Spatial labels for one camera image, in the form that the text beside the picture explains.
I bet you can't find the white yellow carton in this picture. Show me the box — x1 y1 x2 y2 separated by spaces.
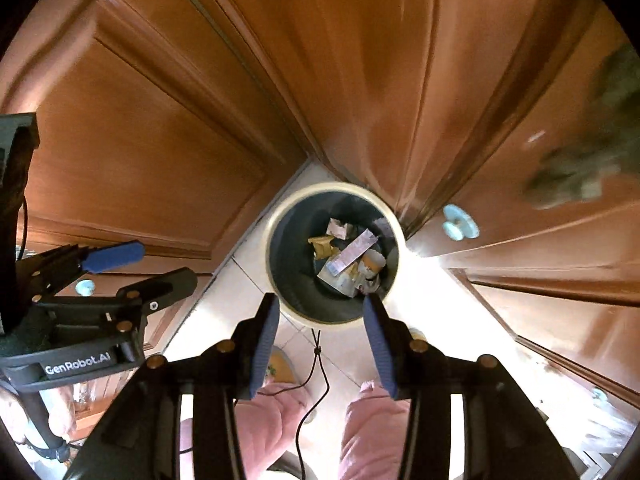
317 267 366 298

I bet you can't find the long pink box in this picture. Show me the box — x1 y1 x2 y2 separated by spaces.
326 228 377 277

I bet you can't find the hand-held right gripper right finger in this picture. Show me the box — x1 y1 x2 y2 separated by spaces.
362 294 581 480

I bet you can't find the orange paper cup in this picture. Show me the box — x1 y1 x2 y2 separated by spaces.
359 251 387 276

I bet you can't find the yellow packet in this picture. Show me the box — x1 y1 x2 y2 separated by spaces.
307 236 337 262

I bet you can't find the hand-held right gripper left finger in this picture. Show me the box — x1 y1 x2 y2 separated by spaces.
65 294 281 480

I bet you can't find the person's right leg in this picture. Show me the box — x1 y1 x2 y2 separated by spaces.
339 380 412 480

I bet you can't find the wooden cabinet door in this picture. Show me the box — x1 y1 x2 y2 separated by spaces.
0 0 313 263
450 266 640 413
160 0 601 231
400 10 640 311

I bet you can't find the black cable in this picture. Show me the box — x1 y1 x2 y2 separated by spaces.
295 329 331 480

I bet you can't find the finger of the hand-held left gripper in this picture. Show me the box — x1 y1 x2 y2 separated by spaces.
16 241 146 306
32 267 198 361

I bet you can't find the person's leg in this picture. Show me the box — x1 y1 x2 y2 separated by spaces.
339 380 412 480
180 381 312 480

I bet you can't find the pink wrapper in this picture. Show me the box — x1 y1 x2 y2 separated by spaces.
326 217 354 239

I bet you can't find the person's left leg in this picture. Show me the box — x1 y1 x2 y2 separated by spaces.
180 381 312 480

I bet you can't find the round cream-rimmed trash bin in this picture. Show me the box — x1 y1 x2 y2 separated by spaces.
265 182 407 331

